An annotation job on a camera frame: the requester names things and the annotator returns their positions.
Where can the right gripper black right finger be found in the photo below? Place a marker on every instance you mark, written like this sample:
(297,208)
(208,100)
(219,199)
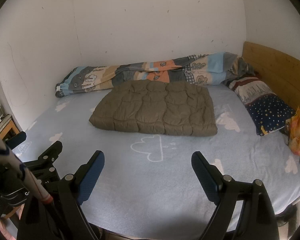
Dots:
(243,210)

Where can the white sleeve with red cuff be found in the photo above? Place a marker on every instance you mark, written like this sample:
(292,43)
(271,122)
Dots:
(23,174)

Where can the wooden bedside shelf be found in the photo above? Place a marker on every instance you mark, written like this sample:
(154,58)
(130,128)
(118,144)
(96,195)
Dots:
(8,128)

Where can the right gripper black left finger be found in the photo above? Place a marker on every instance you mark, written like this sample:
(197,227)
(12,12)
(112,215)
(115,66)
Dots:
(63,218)

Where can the wooden headboard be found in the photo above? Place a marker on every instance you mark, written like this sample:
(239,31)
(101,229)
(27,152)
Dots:
(280,71)

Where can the olive green puffer jacket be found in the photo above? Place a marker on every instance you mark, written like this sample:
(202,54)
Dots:
(155,107)

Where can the light blue cloud bedsheet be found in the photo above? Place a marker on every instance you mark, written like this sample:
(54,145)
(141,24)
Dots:
(147,187)

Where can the patchwork cartoon rolled duvet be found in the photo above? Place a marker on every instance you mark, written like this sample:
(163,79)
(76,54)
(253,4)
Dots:
(200,70)

